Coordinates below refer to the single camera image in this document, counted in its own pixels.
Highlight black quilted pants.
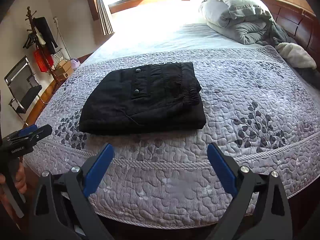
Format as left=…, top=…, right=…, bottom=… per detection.
left=79, top=62, right=206, bottom=136

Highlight person's left hand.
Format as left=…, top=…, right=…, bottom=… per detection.
left=1, top=161, right=27, bottom=206

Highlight black chrome cantilever chair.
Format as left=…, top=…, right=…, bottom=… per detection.
left=4, top=56, right=47, bottom=126

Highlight wooden coat rack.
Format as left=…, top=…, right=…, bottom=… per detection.
left=25, top=7, right=62, bottom=89

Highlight stacked cardboard boxes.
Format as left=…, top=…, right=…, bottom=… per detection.
left=54, top=60, right=73, bottom=81

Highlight red hanging bag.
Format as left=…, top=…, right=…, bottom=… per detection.
left=33, top=48, right=53, bottom=72

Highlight grey patterned quilted bedspread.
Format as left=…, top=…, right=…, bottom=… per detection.
left=23, top=46, right=319, bottom=229

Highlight purple plastic bag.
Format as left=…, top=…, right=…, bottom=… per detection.
left=70, top=58, right=81, bottom=70

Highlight black hanging garment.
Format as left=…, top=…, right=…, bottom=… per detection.
left=33, top=17, right=58, bottom=55

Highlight grey striped curtain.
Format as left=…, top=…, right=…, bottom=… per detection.
left=96, top=0, right=114, bottom=35

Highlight white fluffy blanket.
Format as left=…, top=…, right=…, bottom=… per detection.
left=275, top=42, right=317, bottom=70

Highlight grey folded duvet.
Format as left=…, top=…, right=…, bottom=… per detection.
left=200, top=0, right=291, bottom=46

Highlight dark wooden headboard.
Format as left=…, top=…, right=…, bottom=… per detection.
left=261, top=0, right=320, bottom=66

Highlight white wire rack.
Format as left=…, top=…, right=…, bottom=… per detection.
left=51, top=49, right=65, bottom=67

